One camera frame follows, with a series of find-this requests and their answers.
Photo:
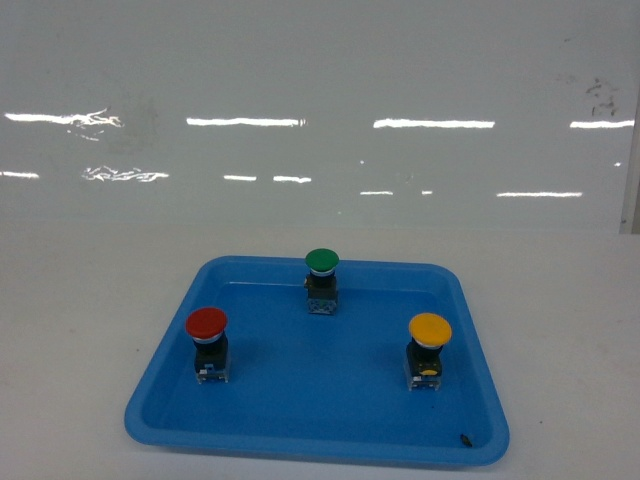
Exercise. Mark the yellow mushroom push button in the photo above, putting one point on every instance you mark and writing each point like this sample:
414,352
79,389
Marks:
429,334

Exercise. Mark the red mushroom push button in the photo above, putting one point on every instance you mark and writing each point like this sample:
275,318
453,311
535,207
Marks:
207,328

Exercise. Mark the green mushroom push button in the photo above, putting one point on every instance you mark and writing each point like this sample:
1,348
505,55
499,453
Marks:
321,281

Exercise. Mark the blue plastic tray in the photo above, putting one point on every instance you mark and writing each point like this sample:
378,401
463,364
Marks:
322,388

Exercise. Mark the small dark debris speck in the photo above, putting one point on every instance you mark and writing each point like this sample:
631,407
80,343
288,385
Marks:
466,441

